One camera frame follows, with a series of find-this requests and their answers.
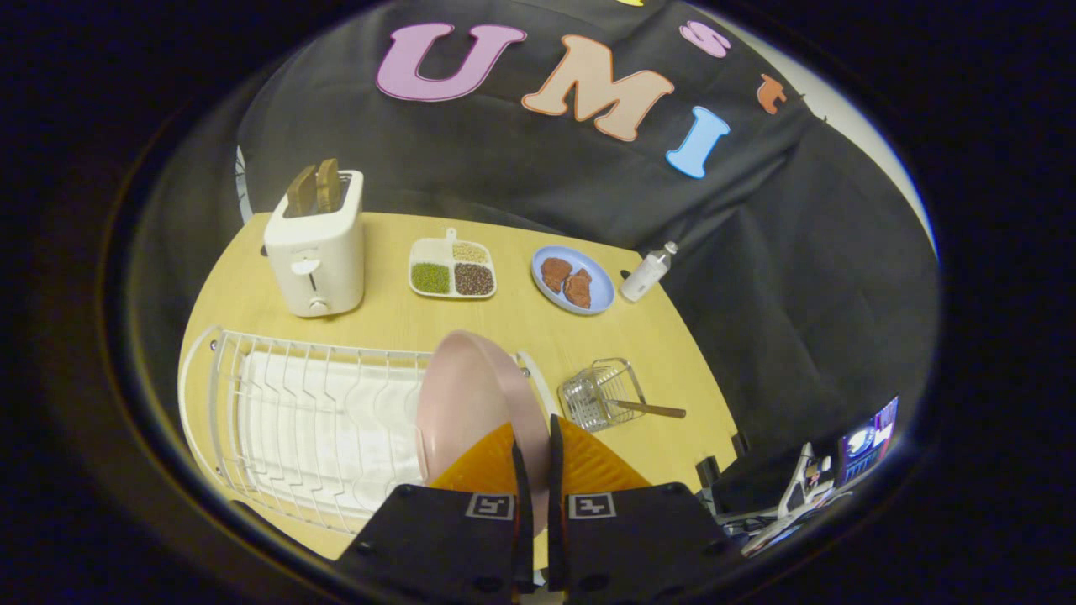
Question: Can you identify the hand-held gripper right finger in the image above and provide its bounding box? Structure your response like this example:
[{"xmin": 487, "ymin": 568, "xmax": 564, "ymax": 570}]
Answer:
[{"xmin": 548, "ymin": 414, "xmax": 745, "ymax": 604}]

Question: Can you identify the brown toast slice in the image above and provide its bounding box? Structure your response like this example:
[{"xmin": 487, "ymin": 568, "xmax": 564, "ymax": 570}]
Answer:
[
  {"xmin": 316, "ymin": 158, "xmax": 342, "ymax": 213},
  {"xmin": 286, "ymin": 165, "xmax": 318, "ymax": 218}
]

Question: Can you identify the laptop screen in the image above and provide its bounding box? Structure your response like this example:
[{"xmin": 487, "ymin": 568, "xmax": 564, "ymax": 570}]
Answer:
[{"xmin": 838, "ymin": 397, "xmax": 900, "ymax": 488}]

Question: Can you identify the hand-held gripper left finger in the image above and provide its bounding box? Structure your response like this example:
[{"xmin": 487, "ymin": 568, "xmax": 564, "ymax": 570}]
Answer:
[{"xmin": 335, "ymin": 422, "xmax": 535, "ymax": 604}]

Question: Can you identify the white toaster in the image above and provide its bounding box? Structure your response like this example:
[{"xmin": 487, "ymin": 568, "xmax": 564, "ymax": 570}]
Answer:
[{"xmin": 263, "ymin": 170, "xmax": 367, "ymax": 318}]

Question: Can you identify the black backdrop cloth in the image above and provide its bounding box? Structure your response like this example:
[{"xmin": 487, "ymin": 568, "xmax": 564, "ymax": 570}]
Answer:
[{"xmin": 134, "ymin": 0, "xmax": 941, "ymax": 497}]

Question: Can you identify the white divided dish with beans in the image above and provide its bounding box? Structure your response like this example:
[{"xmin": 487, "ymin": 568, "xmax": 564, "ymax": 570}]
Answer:
[{"xmin": 409, "ymin": 228, "xmax": 498, "ymax": 300}]

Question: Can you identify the pink plate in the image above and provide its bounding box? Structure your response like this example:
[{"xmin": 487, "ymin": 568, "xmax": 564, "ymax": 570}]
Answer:
[{"xmin": 415, "ymin": 330, "xmax": 551, "ymax": 535}]

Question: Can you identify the white wire dish rack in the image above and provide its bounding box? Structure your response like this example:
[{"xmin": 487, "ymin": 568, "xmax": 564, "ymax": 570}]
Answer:
[{"xmin": 178, "ymin": 326, "xmax": 557, "ymax": 536}]

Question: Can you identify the white desk stand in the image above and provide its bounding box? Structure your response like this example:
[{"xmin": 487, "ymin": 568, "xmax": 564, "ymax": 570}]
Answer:
[{"xmin": 740, "ymin": 443, "xmax": 841, "ymax": 557}]

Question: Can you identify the wire mesh basket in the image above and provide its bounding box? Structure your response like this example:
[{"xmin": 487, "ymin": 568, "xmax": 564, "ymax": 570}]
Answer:
[{"xmin": 558, "ymin": 358, "xmax": 647, "ymax": 433}]

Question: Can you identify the wooden spoon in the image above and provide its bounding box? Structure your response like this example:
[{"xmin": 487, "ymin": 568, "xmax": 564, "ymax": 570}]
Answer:
[{"xmin": 607, "ymin": 399, "xmax": 687, "ymax": 419}]

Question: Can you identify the blue plate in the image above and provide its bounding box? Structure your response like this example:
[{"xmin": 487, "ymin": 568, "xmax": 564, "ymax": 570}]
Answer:
[{"xmin": 531, "ymin": 245, "xmax": 615, "ymax": 316}]

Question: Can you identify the small white bottle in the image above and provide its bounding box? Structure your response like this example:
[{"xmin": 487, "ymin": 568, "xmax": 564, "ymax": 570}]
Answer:
[{"xmin": 620, "ymin": 242, "xmax": 678, "ymax": 303}]

